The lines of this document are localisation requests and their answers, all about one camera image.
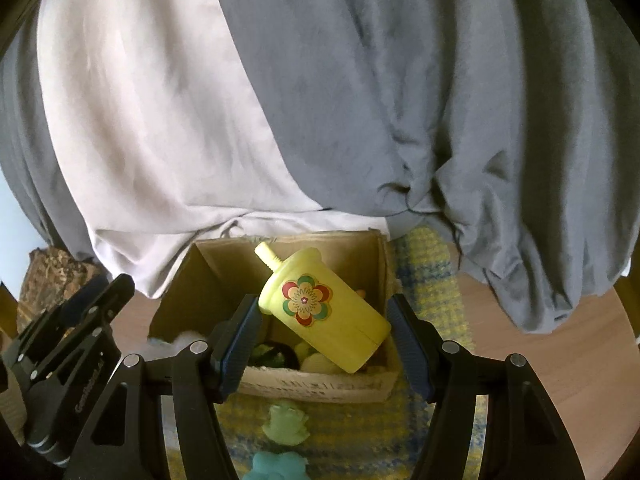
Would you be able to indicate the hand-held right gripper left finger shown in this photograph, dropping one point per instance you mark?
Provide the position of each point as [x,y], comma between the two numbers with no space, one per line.
[240,350]

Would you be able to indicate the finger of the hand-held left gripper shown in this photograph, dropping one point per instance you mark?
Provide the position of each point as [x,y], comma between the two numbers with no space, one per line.
[45,355]
[100,300]

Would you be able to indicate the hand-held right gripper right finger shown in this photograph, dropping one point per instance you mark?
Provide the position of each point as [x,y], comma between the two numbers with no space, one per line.
[407,340]

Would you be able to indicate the black ball toy green glitter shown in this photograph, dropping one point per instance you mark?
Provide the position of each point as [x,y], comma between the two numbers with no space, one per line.
[282,355]

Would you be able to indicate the white plush toy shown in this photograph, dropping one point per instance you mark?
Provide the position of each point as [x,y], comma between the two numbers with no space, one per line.
[180,345]

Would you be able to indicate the yellow toy cup flower print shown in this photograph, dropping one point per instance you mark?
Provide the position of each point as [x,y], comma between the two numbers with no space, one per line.
[340,320]

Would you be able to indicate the yellow plush duck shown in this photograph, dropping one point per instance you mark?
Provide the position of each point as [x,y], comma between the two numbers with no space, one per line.
[315,360]

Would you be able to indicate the printed cardboard box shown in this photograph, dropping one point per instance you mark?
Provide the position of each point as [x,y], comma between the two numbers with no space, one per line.
[215,270]

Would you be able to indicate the brown patterned cloth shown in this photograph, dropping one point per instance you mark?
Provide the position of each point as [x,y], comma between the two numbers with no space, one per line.
[55,275]

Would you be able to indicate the yellow blue plaid mat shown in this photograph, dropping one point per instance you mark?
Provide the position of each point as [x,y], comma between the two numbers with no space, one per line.
[430,260]

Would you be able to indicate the green frog toy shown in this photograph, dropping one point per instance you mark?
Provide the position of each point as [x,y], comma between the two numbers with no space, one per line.
[285,422]

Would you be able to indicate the teal star toy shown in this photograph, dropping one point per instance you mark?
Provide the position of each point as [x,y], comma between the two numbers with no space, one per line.
[277,467]

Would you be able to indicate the pale pink cloth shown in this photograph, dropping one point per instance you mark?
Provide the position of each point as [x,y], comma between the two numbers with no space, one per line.
[150,135]

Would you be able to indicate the grey curtain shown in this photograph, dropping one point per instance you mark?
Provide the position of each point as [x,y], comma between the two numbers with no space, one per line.
[400,85]

